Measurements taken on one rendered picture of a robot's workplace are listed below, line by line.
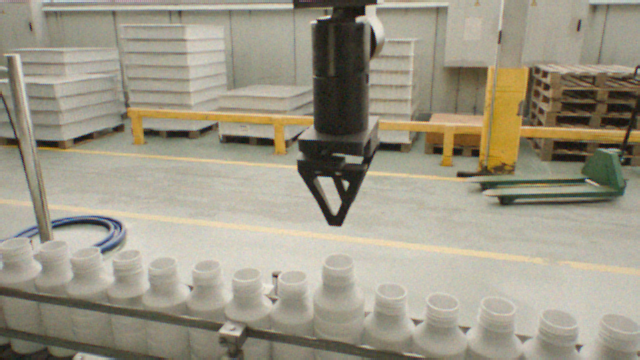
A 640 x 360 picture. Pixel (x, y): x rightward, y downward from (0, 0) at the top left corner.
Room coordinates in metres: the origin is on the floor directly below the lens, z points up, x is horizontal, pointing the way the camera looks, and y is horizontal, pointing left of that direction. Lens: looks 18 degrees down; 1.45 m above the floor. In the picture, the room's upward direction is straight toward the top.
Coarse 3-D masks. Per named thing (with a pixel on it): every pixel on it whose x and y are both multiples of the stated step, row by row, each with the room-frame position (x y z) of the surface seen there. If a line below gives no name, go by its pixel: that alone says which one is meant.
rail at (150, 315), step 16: (0, 288) 0.57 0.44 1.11; (192, 288) 0.57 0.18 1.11; (64, 304) 0.54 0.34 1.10; (80, 304) 0.54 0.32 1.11; (96, 304) 0.53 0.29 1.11; (160, 320) 0.51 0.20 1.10; (176, 320) 0.50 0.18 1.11; (192, 320) 0.50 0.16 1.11; (208, 320) 0.49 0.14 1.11; (416, 320) 0.50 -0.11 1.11; (16, 336) 0.57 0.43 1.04; (32, 336) 0.56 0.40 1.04; (48, 336) 0.56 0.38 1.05; (256, 336) 0.47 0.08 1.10; (272, 336) 0.47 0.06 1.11; (288, 336) 0.46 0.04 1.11; (304, 336) 0.46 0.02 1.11; (528, 336) 0.46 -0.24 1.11; (96, 352) 0.53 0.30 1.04; (112, 352) 0.53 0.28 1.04; (128, 352) 0.52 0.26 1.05; (336, 352) 0.45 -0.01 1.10; (352, 352) 0.44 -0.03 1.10; (368, 352) 0.44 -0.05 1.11; (384, 352) 0.44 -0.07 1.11; (400, 352) 0.43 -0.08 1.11
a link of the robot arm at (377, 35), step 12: (300, 0) 0.47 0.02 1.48; (324, 0) 0.46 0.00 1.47; (336, 0) 0.46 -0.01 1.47; (348, 0) 0.45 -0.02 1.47; (360, 0) 0.45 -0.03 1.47; (372, 0) 0.45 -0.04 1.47; (360, 12) 0.51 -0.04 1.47; (372, 12) 0.54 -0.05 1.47; (372, 24) 0.51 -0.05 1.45; (372, 36) 0.51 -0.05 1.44; (384, 36) 0.56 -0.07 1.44; (372, 48) 0.51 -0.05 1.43
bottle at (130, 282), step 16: (112, 256) 0.56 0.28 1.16; (128, 256) 0.58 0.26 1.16; (128, 272) 0.55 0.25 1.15; (144, 272) 0.57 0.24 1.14; (112, 288) 0.55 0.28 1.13; (128, 288) 0.54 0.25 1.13; (144, 288) 0.55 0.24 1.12; (112, 304) 0.54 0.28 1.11; (128, 304) 0.54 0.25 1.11; (112, 320) 0.54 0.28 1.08; (128, 320) 0.54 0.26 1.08; (128, 336) 0.54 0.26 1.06; (144, 336) 0.54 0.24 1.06; (144, 352) 0.54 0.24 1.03
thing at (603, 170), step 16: (624, 144) 4.16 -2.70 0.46; (592, 160) 4.29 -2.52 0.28; (608, 160) 4.08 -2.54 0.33; (624, 160) 4.15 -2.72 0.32; (480, 176) 4.33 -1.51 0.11; (496, 176) 4.32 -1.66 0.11; (512, 176) 4.33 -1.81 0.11; (528, 176) 4.33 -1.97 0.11; (544, 176) 4.33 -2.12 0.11; (560, 176) 4.33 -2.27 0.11; (576, 176) 4.33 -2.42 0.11; (592, 176) 4.25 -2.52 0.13; (608, 176) 4.05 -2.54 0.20; (496, 192) 3.86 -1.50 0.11; (512, 192) 3.86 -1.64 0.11; (528, 192) 3.86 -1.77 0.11; (544, 192) 3.86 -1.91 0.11; (560, 192) 3.86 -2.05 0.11; (576, 192) 3.87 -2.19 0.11; (592, 192) 3.88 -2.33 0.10; (608, 192) 3.89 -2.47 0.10
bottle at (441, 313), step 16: (432, 304) 0.47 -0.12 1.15; (448, 304) 0.46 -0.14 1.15; (432, 320) 0.44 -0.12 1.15; (448, 320) 0.43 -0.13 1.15; (416, 336) 0.45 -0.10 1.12; (432, 336) 0.44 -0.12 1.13; (448, 336) 0.43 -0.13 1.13; (464, 336) 0.45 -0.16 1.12; (416, 352) 0.44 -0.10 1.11; (432, 352) 0.43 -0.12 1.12; (448, 352) 0.42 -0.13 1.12; (464, 352) 0.43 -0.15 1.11
